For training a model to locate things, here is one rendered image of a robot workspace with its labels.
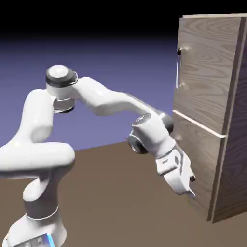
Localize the tall wood cabinet door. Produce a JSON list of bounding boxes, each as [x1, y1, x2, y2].
[[172, 16, 242, 136]]

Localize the short wood cabinet door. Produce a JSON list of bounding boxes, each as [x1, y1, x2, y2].
[[171, 110, 227, 222]]

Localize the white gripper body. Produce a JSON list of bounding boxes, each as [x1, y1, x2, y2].
[[163, 150, 194, 195]]

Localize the light wood cabinet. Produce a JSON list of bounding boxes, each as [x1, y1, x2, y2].
[[171, 13, 247, 224]]

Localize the long silver door handle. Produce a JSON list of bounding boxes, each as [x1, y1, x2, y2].
[[175, 46, 191, 90]]

